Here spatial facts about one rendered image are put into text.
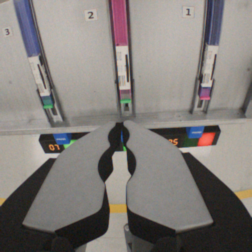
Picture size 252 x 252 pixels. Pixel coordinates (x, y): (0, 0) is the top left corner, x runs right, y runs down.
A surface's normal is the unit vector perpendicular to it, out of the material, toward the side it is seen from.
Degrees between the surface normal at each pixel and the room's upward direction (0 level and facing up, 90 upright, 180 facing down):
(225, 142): 0
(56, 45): 46
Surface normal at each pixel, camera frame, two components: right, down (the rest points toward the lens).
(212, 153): -0.03, -0.04
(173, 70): 0.01, 0.69
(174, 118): -0.06, -0.72
